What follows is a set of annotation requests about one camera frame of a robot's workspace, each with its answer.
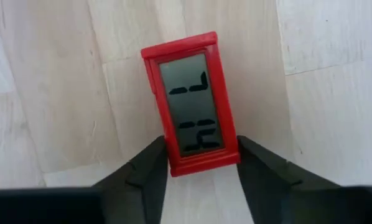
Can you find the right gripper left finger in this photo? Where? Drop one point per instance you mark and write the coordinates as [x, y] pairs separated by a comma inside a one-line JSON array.
[[136, 186]]

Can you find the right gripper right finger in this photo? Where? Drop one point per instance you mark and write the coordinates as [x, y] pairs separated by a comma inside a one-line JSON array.
[[273, 186]]

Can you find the red digital clock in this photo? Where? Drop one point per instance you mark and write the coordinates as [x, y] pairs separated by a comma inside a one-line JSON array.
[[189, 102]]

